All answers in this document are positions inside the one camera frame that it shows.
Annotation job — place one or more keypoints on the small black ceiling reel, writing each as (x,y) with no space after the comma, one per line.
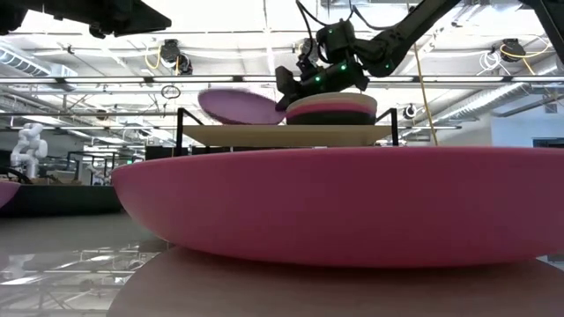
(410,111)

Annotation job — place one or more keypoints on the purple plate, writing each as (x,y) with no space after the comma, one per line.
(238,108)

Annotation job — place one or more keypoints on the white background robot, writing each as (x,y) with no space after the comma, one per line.
(28,147)

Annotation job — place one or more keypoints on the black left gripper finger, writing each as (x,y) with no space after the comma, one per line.
(141,17)

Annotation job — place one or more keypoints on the long ceiling light strip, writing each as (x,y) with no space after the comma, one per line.
(211,79)

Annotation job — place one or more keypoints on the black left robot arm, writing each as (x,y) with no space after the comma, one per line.
(11,15)

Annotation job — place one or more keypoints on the wooden shelf black metal frame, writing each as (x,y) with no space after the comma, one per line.
(286,135)

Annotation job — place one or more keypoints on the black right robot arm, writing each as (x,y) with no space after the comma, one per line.
(396,39)

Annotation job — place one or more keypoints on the silver ventilation duct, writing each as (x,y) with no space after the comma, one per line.
(493,99)

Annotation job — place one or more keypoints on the pink plate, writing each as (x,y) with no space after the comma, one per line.
(6,193)
(330,108)

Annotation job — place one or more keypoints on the beige plate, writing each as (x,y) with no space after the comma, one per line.
(343,98)

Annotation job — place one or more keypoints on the large pink bowl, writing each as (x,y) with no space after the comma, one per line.
(335,207)

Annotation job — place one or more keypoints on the black background table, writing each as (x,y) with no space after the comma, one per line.
(61,200)

